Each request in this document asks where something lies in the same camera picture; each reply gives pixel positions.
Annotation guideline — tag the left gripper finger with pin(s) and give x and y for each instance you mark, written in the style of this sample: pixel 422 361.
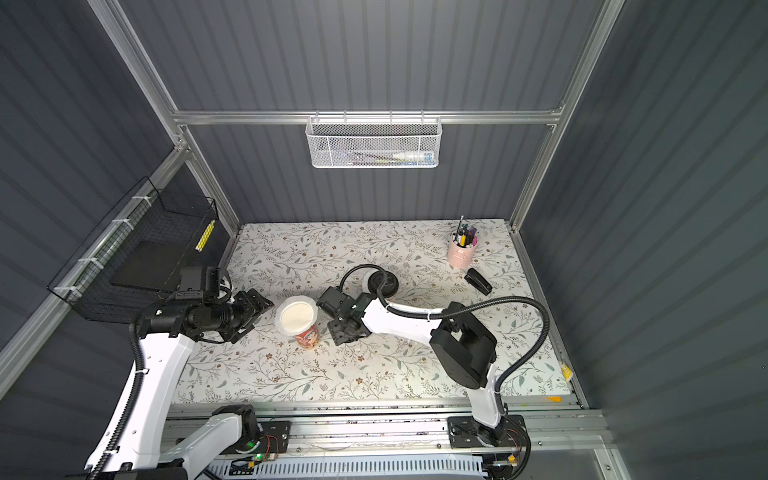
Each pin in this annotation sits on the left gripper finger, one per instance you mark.
pixel 256 304
pixel 234 333

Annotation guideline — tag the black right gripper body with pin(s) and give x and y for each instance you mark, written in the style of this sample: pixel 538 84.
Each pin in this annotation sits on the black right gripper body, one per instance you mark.
pixel 344 315

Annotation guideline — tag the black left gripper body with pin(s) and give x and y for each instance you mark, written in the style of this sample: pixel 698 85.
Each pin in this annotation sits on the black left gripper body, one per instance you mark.
pixel 248 311

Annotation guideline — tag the translucent leak-proof paper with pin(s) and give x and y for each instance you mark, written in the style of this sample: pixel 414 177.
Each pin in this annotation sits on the translucent leak-proof paper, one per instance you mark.
pixel 296 315

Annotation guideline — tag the black cup lid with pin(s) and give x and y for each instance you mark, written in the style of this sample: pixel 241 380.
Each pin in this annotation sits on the black cup lid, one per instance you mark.
pixel 385 281

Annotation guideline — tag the paper milk tea cup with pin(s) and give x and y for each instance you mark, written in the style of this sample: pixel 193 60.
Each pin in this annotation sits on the paper milk tea cup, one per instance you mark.
pixel 309 339

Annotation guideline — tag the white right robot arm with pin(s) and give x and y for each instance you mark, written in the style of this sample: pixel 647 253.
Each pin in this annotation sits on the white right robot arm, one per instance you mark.
pixel 465 348

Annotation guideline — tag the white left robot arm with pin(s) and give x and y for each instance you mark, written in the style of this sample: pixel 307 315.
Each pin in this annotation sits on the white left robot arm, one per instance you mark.
pixel 162 339

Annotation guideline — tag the floral patterned table mat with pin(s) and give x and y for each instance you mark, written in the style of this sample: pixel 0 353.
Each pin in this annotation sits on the floral patterned table mat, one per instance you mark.
pixel 290 259

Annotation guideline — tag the black pad in basket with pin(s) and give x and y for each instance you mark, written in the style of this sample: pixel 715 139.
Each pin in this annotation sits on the black pad in basket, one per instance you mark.
pixel 151 266

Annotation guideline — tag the yellow tag on basket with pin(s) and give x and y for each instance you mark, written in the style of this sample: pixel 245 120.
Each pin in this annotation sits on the yellow tag on basket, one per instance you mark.
pixel 205 236

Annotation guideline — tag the pink pen holder cup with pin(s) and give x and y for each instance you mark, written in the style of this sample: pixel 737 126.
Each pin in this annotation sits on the pink pen holder cup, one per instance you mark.
pixel 461 257

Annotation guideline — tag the pens in pink cup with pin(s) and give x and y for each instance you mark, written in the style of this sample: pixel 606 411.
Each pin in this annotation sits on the pens in pink cup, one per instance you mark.
pixel 465 234

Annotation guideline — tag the pens in white basket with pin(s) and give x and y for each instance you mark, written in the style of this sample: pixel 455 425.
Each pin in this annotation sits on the pens in white basket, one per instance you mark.
pixel 403 157

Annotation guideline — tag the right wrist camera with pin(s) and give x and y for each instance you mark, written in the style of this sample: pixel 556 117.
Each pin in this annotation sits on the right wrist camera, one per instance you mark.
pixel 332 300

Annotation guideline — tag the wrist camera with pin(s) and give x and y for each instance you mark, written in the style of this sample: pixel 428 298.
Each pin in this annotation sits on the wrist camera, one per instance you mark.
pixel 198 283
pixel 332 300

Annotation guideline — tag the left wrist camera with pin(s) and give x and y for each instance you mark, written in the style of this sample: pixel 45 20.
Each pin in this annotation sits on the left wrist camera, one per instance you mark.
pixel 198 283

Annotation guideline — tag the black wire wall basket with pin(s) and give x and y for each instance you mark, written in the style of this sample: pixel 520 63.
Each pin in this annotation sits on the black wire wall basket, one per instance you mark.
pixel 151 214

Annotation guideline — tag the white wire mesh basket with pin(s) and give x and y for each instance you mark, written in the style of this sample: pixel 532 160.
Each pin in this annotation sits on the white wire mesh basket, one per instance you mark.
pixel 329 142

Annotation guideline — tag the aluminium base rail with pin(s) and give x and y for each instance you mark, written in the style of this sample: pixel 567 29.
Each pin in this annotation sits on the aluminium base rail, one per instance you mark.
pixel 411 439

